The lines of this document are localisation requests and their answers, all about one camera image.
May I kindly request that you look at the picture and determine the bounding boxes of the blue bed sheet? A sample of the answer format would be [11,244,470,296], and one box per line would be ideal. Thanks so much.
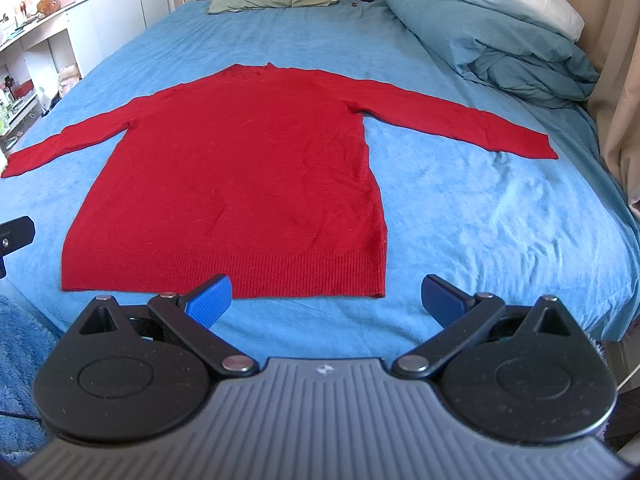
[23,0,639,360]

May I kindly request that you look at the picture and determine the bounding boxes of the white shelf unit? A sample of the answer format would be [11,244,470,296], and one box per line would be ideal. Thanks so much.
[1,0,86,155]

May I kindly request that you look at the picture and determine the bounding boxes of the red knit sweater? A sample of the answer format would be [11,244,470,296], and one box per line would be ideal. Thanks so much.
[4,65,554,298]

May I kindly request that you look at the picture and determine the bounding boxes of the blue shaggy rug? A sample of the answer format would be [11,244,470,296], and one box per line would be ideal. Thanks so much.
[1,294,60,465]

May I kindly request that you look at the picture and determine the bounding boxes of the teal duvet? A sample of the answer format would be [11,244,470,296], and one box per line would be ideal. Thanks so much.
[385,0,599,108]

